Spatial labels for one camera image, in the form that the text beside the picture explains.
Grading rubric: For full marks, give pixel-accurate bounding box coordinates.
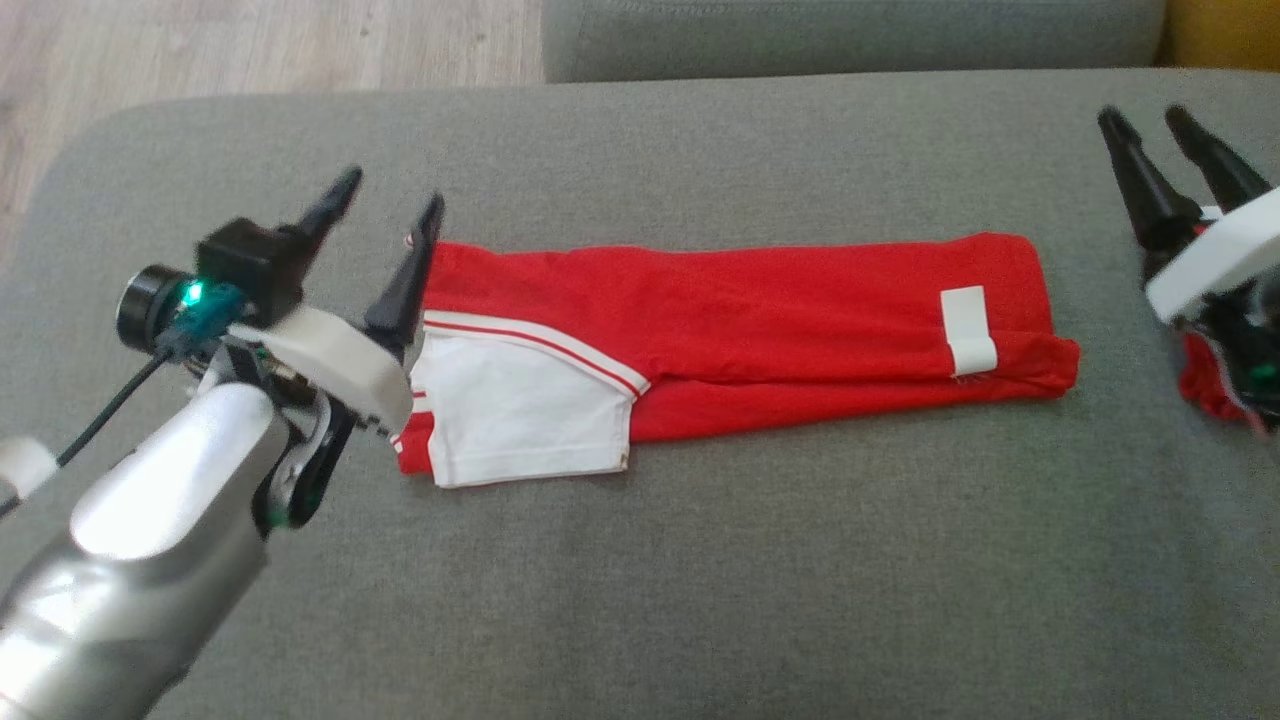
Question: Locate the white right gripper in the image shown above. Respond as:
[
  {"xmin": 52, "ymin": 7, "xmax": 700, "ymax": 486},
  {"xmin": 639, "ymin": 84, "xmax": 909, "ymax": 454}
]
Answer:
[{"xmin": 1096, "ymin": 104, "xmax": 1280, "ymax": 326}]

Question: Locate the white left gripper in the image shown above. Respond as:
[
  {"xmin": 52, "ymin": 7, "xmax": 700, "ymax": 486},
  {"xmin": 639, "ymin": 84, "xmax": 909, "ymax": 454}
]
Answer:
[{"xmin": 230, "ymin": 165, "xmax": 447, "ymax": 531}]

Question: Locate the red and white shirt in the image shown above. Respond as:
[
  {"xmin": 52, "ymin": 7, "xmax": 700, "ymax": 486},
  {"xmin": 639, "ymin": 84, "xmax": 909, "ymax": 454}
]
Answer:
[{"xmin": 392, "ymin": 231, "xmax": 1083, "ymax": 490}]

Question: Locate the folded red garment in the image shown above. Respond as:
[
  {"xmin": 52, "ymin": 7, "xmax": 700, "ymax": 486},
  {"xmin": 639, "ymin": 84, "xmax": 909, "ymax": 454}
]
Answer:
[{"xmin": 1177, "ymin": 329, "xmax": 1273, "ymax": 438}]

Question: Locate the yellow sofa backrest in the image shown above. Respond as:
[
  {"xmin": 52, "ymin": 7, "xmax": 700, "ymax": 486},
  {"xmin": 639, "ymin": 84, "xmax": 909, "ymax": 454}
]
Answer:
[{"xmin": 1158, "ymin": 0, "xmax": 1280, "ymax": 72}]

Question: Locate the grey sofa seat cushion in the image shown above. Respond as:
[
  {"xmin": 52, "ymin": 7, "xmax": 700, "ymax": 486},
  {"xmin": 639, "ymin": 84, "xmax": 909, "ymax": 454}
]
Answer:
[{"xmin": 539, "ymin": 0, "xmax": 1170, "ymax": 84}]

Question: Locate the large grey sofa seat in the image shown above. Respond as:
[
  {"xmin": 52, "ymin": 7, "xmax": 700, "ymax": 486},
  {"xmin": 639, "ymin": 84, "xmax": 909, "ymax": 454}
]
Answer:
[{"xmin": 0, "ymin": 67, "xmax": 1280, "ymax": 720}]

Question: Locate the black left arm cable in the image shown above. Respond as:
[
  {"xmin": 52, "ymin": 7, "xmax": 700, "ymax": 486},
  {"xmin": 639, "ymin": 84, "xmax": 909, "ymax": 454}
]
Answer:
[{"xmin": 0, "ymin": 348, "xmax": 173, "ymax": 523}]

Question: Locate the white round cable holder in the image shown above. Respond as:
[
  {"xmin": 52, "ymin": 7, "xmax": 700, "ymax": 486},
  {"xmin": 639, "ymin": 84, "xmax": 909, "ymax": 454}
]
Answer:
[{"xmin": 0, "ymin": 437, "xmax": 60, "ymax": 500}]

